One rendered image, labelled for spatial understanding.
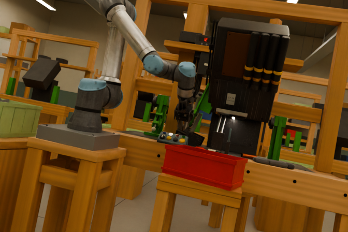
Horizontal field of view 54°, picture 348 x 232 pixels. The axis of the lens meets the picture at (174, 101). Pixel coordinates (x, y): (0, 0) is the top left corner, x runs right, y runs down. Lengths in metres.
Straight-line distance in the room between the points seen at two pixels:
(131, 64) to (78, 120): 1.04
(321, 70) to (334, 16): 10.03
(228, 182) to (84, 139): 0.59
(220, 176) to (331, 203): 0.61
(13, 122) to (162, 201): 0.86
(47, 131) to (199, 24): 1.37
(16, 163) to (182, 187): 0.83
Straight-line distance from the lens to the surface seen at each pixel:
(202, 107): 1.96
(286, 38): 1.73
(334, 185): 1.78
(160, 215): 1.46
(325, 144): 2.38
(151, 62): 1.39
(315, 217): 2.42
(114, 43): 1.66
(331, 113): 2.39
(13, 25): 7.45
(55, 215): 1.78
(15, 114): 1.87
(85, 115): 1.51
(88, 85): 1.51
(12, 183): 1.83
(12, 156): 1.78
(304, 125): 11.51
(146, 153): 1.77
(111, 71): 1.65
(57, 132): 1.47
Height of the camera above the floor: 1.04
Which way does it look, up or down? 3 degrees up
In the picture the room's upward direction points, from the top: 11 degrees clockwise
